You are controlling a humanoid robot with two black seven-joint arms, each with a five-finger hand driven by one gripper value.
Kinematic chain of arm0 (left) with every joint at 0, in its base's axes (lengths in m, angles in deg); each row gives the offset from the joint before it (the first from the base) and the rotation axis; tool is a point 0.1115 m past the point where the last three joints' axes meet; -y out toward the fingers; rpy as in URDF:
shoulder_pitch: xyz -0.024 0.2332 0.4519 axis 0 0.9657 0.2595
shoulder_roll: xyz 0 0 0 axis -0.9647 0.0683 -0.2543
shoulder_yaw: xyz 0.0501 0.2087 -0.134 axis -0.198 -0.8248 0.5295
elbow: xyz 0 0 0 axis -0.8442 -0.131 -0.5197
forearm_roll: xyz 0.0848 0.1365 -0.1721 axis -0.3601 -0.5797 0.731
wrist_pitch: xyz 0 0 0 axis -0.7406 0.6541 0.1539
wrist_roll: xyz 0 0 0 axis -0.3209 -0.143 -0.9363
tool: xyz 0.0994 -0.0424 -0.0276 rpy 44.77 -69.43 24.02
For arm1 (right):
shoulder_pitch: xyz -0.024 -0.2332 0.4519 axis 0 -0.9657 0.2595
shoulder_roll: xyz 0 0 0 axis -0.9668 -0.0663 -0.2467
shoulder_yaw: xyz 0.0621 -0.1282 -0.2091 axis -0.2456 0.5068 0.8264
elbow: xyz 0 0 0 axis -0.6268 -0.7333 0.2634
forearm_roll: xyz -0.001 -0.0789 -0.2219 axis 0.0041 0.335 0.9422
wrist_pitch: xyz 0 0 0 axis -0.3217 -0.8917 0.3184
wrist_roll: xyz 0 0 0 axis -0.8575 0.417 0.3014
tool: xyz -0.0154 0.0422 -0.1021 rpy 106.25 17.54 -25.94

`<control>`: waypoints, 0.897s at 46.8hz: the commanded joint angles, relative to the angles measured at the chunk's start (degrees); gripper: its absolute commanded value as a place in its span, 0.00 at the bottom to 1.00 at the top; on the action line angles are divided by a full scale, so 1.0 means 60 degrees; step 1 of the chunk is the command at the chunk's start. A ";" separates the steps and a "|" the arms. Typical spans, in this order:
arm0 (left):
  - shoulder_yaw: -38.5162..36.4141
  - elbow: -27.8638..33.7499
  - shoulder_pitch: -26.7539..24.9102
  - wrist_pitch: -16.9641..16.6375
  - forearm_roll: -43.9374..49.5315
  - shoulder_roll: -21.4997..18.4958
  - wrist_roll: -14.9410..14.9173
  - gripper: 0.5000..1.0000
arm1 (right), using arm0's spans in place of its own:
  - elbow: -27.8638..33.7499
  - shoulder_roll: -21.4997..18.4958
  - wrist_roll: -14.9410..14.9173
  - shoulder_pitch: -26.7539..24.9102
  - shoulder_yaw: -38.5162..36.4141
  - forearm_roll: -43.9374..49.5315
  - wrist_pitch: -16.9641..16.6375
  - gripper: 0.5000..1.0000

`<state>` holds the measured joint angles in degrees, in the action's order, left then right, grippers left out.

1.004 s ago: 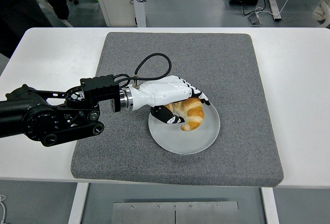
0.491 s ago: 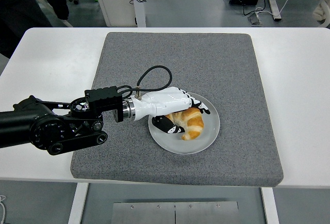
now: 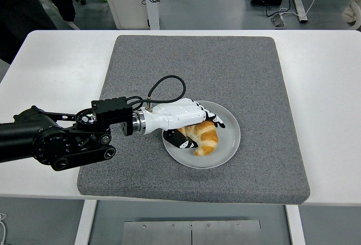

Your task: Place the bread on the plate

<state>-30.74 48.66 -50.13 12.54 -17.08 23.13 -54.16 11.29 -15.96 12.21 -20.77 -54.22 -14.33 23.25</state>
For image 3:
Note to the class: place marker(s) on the pale grey round plate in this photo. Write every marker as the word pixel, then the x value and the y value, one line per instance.
pixel 227 149

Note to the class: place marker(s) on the white table leg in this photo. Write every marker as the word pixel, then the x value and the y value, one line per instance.
pixel 84 225
pixel 296 228

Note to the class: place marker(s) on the grey felt mat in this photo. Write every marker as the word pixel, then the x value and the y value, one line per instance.
pixel 225 72

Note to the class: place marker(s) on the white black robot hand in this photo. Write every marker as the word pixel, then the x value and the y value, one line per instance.
pixel 175 115

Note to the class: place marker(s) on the grey metal plate with screws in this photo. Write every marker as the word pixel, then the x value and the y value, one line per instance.
pixel 191 233

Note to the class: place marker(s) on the golden croissant bread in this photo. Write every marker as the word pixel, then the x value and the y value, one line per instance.
pixel 208 140

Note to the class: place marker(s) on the small grey floor pedal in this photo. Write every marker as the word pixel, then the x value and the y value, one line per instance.
pixel 278 21

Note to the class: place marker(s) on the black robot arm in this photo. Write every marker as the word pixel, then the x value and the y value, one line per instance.
pixel 56 143

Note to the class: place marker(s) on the white desk post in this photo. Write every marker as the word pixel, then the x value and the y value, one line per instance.
pixel 152 13

